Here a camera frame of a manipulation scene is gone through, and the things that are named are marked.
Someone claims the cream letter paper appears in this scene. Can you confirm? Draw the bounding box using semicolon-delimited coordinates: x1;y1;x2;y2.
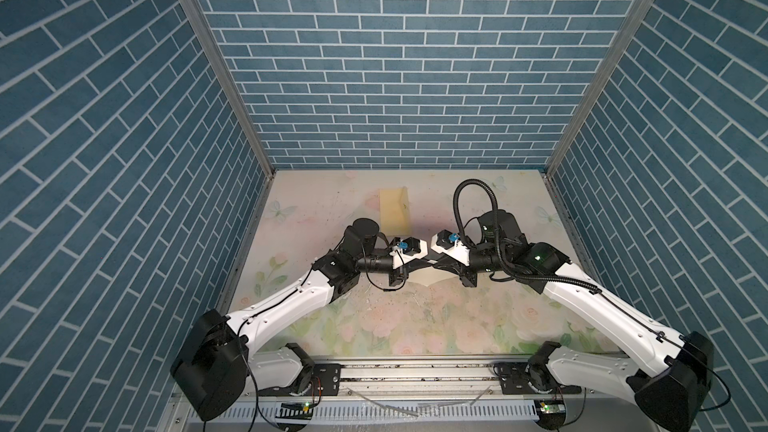
409;267;454;287

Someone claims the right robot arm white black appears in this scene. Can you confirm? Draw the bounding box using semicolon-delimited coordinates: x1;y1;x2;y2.
398;210;714;431

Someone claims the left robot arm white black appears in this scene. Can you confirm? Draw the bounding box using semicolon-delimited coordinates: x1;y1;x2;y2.
170;218;428;421

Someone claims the right controller board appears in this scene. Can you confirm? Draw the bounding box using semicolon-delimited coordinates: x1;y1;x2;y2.
537;400;567;415

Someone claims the controller board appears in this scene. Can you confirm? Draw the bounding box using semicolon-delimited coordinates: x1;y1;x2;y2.
275;402;316;422
537;400;567;415

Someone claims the left controller board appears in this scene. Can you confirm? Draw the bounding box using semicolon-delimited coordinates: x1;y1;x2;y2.
275;402;316;422

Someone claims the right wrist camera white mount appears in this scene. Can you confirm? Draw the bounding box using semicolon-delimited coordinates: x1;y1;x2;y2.
430;230;470;266

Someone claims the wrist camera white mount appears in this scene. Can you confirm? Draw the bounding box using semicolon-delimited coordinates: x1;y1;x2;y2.
430;230;470;266
390;237;429;268

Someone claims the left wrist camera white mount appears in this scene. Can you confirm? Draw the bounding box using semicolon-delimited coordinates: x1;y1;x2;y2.
390;237;429;268

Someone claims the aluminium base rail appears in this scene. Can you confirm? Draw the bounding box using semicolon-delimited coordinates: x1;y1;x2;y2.
237;348;637;401

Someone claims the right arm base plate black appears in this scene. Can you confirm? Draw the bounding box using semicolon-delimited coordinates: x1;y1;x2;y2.
491;361;583;396

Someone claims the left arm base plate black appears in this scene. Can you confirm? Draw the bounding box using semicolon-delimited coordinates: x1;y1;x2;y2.
258;363;342;397

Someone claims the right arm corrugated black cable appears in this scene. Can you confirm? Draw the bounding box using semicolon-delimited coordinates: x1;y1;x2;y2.
452;178;601;295

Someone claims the white slotted cable duct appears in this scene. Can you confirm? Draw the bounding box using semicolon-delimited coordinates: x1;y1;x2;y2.
185;400;541;424

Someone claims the right aluminium corner post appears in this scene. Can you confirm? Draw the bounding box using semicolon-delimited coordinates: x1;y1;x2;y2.
543;0;655;182

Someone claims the aluminium corner post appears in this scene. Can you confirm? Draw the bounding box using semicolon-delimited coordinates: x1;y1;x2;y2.
178;0;275;181
543;0;655;182

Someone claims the left aluminium corner post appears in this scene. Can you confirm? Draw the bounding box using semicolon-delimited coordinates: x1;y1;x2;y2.
178;0;275;181

